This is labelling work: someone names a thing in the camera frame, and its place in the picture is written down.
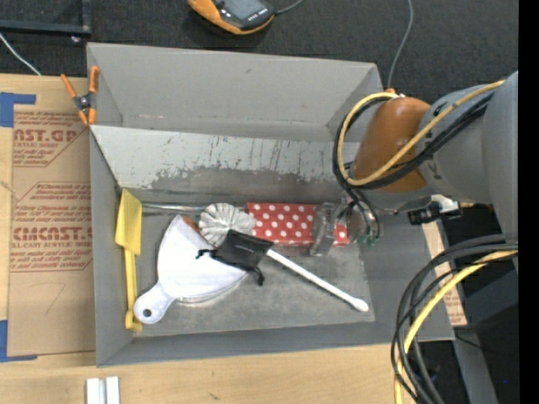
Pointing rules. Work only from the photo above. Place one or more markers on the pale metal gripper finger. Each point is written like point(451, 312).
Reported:
point(325, 216)
point(322, 244)

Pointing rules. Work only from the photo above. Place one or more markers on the red white-dotted box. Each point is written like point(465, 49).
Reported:
point(286, 223)

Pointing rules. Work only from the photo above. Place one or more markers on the white plastic dustpan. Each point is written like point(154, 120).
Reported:
point(185, 267)

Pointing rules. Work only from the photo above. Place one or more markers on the grey metal bin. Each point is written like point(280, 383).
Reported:
point(236, 91)

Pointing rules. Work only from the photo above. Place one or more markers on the yellow plastic scraper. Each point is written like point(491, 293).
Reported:
point(128, 225)

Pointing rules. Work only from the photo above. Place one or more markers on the brown cardboard board red print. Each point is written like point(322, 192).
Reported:
point(50, 267)

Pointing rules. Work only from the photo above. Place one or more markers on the black cylinder on white bracket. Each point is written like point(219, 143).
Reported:
point(425, 215)

